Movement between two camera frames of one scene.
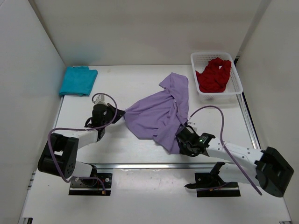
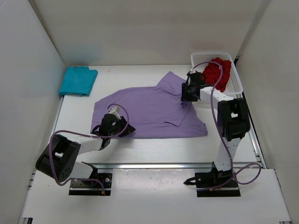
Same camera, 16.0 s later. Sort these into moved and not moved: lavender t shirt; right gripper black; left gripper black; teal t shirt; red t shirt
Moved: left gripper black; lavender t shirt; right gripper black
Not moved: red t shirt; teal t shirt
